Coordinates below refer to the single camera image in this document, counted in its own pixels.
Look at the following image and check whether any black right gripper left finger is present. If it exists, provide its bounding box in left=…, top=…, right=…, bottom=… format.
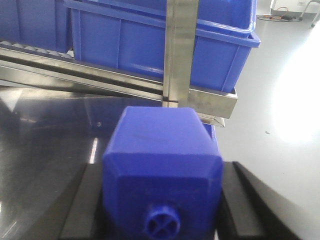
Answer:
left=59, top=163, right=106, bottom=240

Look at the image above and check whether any orange cable on floor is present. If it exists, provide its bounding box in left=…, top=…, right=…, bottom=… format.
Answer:
left=257, top=6, right=302, bottom=23

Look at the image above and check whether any blue bin right on rack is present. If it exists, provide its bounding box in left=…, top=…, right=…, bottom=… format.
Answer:
left=64, top=0, right=261, bottom=93

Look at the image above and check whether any blue bin left on rack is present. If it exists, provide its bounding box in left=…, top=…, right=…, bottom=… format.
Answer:
left=0, top=0, right=73, bottom=53

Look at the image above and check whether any stainless steel shelf rack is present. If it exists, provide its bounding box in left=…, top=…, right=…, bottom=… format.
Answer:
left=0, top=0, right=238, bottom=127

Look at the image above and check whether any blue bottle-shaped part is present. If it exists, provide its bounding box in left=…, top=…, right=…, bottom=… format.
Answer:
left=102, top=106, right=224, bottom=240

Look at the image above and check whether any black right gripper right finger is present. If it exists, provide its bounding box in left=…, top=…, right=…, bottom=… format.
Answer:
left=216, top=161, right=300, bottom=240

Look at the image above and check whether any blue bin on rack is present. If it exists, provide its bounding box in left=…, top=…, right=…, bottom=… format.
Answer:
left=0, top=0, right=73, bottom=53
left=64, top=0, right=261, bottom=93

